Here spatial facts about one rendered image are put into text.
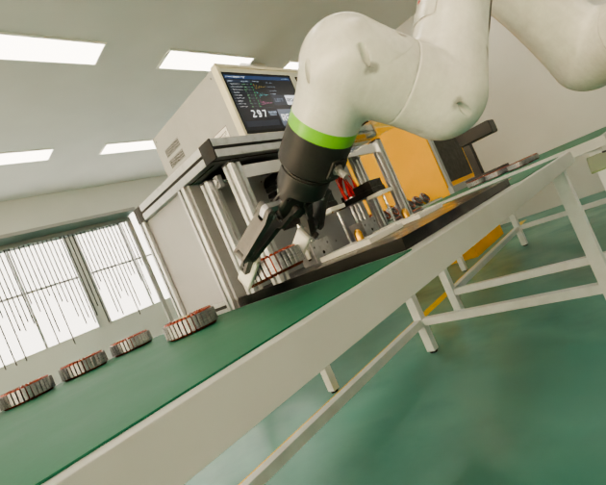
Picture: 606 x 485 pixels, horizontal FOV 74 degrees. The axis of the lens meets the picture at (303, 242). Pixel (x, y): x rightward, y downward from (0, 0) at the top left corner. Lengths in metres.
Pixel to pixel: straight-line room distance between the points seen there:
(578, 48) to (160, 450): 0.89
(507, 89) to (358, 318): 5.90
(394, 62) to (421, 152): 4.18
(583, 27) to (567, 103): 5.22
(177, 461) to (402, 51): 0.44
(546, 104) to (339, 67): 5.76
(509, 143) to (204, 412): 6.08
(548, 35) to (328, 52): 0.54
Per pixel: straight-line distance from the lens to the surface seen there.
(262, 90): 1.14
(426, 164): 4.64
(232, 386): 0.35
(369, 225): 1.21
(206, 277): 1.06
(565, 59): 0.94
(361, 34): 0.48
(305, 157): 0.52
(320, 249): 1.02
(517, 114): 6.24
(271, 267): 0.64
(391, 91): 0.48
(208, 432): 0.34
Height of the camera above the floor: 0.81
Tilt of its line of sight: 1 degrees up
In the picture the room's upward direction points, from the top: 24 degrees counter-clockwise
